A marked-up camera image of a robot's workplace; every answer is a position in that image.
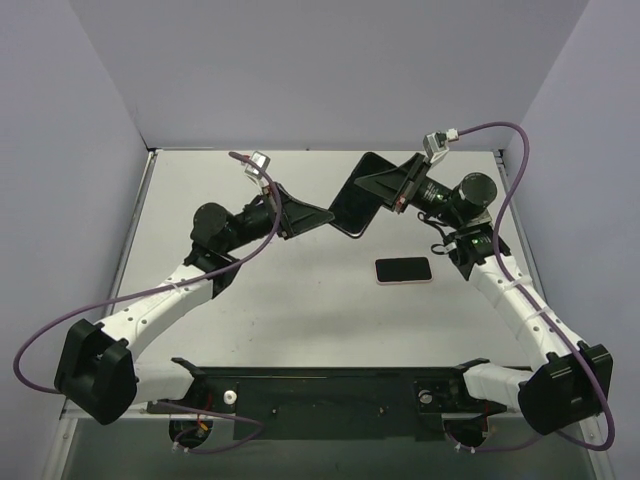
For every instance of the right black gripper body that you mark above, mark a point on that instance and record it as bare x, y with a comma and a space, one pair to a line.
406, 183

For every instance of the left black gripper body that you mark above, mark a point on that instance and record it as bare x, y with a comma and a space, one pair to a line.
279, 211

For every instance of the black phone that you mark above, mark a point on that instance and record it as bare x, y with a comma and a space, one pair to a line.
354, 208

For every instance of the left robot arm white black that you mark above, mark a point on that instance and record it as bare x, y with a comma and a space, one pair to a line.
98, 368

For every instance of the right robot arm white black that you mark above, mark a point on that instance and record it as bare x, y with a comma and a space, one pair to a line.
567, 380

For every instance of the phone in pink case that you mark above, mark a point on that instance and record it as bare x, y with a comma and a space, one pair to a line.
406, 270

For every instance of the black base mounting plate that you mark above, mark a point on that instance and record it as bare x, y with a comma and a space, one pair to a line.
341, 403

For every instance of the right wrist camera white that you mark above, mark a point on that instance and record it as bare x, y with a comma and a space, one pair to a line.
436, 144

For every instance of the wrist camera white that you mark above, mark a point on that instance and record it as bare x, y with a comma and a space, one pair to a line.
257, 166
436, 144

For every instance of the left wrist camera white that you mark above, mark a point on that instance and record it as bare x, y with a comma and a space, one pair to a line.
257, 166

